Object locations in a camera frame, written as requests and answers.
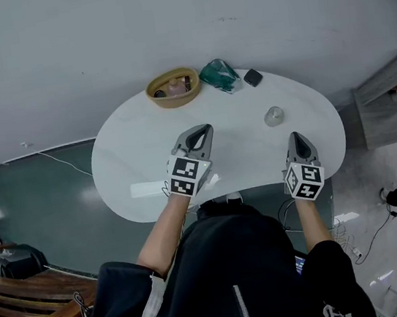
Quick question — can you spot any phone with lit screen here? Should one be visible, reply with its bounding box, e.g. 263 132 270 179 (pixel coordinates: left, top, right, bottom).
293 253 310 277

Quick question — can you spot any person's black jacket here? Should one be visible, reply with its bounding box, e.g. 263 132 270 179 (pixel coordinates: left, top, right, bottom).
61 179 377 317

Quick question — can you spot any looped black cable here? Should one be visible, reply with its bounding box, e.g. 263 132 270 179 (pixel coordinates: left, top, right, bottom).
275 197 303 234

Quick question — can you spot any woven tan basket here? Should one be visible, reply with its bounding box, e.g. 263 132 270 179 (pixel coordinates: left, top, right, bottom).
142 64 206 112

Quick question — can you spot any white power strip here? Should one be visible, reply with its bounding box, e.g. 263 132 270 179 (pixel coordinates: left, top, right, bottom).
348 243 364 262

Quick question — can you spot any black cable with adapter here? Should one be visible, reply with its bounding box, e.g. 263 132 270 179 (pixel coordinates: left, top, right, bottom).
354 210 397 264

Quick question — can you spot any white kidney-shaped table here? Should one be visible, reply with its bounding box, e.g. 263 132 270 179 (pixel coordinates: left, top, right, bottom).
79 53 355 231

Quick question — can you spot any crumpled green packet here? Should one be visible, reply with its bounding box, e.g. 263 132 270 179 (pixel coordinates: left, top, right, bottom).
196 56 243 99

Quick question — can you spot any person's left forearm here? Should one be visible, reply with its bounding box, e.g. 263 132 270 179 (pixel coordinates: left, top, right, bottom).
127 191 203 280

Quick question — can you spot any frosted glass bottle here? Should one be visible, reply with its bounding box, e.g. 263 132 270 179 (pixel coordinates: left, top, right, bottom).
262 104 287 129

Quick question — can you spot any person's right forearm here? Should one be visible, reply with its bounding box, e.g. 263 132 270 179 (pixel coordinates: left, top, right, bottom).
292 192 338 255

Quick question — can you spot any white floor cable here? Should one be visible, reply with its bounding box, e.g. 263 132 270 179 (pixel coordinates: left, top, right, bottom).
20 132 96 188

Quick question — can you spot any white cable bundle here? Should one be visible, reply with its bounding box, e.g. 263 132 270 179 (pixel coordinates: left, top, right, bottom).
330 213 358 253

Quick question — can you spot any person's white-toed shoe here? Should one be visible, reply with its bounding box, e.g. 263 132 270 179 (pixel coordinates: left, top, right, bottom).
222 191 245 204

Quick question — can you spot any small black case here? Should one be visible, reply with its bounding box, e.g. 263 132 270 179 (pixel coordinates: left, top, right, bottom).
241 66 265 90

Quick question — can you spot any grey wooden shelf cabinet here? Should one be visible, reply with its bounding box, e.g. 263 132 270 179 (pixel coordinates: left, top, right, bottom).
347 50 397 152

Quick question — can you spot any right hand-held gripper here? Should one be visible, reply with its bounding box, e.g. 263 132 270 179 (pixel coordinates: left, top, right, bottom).
276 127 330 206

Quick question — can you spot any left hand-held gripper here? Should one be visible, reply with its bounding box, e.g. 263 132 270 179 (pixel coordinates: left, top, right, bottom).
160 122 224 201

